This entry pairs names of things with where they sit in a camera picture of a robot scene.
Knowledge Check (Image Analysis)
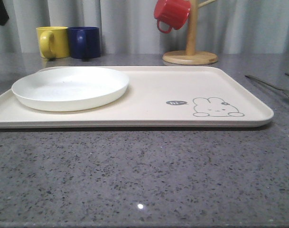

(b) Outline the white round plate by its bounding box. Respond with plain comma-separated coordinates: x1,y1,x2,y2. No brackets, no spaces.
11,66,129,112

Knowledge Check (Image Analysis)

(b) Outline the silver fork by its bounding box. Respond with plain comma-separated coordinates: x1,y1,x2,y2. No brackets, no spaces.
245,75,289,99

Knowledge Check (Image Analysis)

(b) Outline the yellow mug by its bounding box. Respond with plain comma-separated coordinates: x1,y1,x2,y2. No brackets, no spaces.
36,27,70,59

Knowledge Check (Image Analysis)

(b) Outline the dark blue mug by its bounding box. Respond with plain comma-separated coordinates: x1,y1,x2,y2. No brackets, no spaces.
67,27,101,59

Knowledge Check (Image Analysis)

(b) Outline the red mug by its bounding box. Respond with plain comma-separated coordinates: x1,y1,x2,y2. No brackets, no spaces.
154,0,191,34

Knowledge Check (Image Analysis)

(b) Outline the cream rabbit serving tray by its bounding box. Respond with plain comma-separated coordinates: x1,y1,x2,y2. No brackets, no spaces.
0,66,274,129

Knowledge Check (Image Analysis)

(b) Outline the wooden mug tree stand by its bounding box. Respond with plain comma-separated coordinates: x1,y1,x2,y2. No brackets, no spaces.
163,0,218,65

